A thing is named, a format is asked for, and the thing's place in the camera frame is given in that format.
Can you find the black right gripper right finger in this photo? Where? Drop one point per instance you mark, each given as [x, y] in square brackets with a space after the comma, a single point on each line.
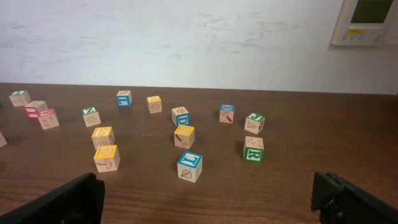
[341, 202]

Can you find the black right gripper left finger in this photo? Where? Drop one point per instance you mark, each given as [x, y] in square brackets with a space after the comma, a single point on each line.
[80, 200]

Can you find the yellow S letter block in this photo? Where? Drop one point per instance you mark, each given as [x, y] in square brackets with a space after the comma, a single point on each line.
[103, 136]

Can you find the yellow umbrella picture block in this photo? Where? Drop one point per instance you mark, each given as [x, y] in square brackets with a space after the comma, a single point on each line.
[107, 158]

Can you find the green Z letter block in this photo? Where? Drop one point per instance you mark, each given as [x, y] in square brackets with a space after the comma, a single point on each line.
[91, 116]

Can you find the red V letter block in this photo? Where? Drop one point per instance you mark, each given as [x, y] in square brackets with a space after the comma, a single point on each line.
[48, 119]

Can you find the plain block at left edge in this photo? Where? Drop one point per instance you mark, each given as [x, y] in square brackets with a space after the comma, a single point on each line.
[3, 141]

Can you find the green R side block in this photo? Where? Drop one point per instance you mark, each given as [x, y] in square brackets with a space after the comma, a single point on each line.
[253, 150]

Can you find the red I letter block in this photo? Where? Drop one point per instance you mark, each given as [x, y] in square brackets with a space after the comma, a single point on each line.
[34, 108]

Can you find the blue L side block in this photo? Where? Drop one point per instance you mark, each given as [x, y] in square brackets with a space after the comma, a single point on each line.
[124, 98]

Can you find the blue T letter block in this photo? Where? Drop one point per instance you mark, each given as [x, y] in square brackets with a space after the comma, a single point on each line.
[189, 166]

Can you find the green J letter block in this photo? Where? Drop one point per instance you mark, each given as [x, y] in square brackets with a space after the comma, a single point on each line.
[254, 123]

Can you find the green top block far left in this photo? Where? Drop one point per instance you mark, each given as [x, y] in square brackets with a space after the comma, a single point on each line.
[20, 98]

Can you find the yellow pencil picture block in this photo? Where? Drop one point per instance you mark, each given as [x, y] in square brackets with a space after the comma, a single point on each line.
[184, 136]

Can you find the yellow top block far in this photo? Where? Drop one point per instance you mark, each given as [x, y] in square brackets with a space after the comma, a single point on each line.
[154, 104]

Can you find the blue D side block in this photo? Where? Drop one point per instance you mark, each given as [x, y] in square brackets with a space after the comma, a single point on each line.
[180, 116]

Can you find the blue X letter block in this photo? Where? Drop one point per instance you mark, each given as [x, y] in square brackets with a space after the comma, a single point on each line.
[227, 113]

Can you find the white wall thermostat panel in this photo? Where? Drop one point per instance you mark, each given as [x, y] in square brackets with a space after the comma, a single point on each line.
[363, 22]

